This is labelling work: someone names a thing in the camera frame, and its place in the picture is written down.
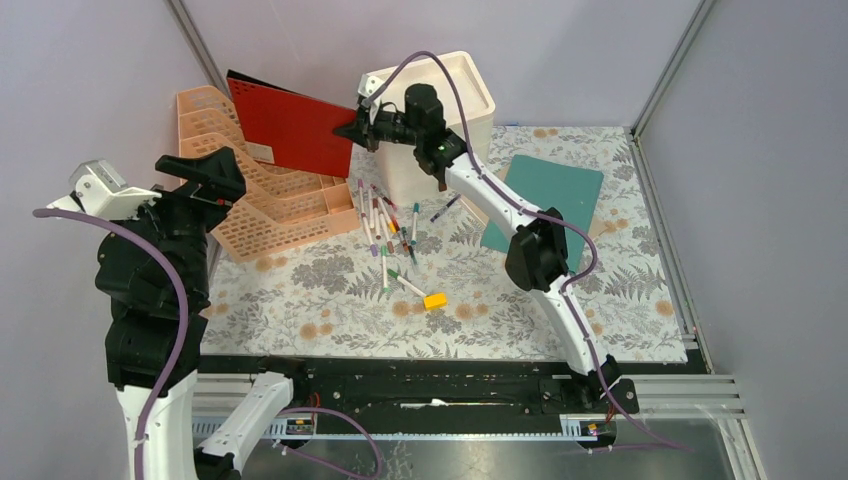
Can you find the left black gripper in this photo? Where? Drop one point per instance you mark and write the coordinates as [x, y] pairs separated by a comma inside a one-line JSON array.
[[217, 181]]

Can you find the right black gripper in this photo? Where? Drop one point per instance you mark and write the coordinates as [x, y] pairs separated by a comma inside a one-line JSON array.
[[361, 128]]

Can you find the white three-drawer cabinet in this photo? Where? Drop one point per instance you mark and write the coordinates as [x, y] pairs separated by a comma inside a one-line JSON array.
[[456, 80]]

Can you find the red ring binder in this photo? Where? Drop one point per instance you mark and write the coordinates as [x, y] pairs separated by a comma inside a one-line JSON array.
[[297, 128]]

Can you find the teal folder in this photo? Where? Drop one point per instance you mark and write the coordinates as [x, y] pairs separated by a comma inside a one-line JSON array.
[[573, 191]]

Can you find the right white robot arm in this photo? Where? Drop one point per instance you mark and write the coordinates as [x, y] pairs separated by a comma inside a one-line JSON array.
[[537, 255]]

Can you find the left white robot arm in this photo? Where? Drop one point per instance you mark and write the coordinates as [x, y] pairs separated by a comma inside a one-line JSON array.
[[153, 265]]

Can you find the blue pen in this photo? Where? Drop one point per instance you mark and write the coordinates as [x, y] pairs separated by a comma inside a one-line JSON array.
[[443, 210]]

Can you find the red capped marker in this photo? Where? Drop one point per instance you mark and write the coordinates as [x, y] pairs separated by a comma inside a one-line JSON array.
[[384, 198]]

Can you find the peach plastic file organizer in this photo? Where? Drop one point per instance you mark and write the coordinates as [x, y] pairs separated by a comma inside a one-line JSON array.
[[283, 208]]

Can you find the green marker upright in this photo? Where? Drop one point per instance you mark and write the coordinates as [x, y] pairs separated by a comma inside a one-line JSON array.
[[384, 269]]

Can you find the floral table mat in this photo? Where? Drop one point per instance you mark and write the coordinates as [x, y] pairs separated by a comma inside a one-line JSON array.
[[326, 298]]

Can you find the green capped white marker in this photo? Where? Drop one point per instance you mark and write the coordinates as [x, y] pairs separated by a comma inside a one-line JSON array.
[[406, 283]]

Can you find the yellow eraser block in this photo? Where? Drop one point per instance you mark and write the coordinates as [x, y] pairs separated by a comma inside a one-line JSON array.
[[435, 301]]

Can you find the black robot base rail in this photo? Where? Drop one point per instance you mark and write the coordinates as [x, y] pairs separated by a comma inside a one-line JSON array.
[[415, 397]]

